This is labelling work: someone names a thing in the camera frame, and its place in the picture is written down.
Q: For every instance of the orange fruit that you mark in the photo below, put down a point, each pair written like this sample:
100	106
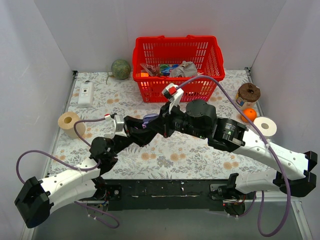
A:
250	113

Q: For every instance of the red plastic shopping basket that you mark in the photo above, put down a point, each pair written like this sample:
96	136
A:
159	61

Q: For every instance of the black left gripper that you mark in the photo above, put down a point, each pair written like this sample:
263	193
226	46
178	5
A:
127	129

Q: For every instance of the crumpled grey bag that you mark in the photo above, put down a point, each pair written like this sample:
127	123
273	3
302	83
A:
186	69

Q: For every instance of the beige paper roll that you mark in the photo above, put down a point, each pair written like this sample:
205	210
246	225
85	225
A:
66	122

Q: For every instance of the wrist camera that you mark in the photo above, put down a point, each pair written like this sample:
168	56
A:
173	94
118	123

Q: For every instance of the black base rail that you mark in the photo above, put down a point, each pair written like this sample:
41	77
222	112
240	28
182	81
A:
158	194

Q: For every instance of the brown lidded jar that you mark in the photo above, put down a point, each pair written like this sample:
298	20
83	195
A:
247	96

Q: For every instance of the white toilet paper roll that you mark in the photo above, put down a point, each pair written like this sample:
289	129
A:
266	126

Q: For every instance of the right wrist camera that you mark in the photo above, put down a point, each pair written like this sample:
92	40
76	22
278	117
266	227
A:
173	94

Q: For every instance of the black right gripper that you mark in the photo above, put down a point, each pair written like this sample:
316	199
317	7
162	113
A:
165	120

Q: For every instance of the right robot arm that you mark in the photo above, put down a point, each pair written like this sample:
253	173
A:
289	172

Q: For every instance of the purple earbud charging case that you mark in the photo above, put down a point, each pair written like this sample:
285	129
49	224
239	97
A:
148	118

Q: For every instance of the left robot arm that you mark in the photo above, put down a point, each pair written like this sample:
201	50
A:
39	198

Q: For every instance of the white rectangular device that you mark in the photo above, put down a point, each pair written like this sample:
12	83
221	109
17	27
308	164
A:
86	95

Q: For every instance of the green melon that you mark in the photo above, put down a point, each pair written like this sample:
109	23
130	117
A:
121	69

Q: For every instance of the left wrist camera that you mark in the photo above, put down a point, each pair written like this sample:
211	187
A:
118	123

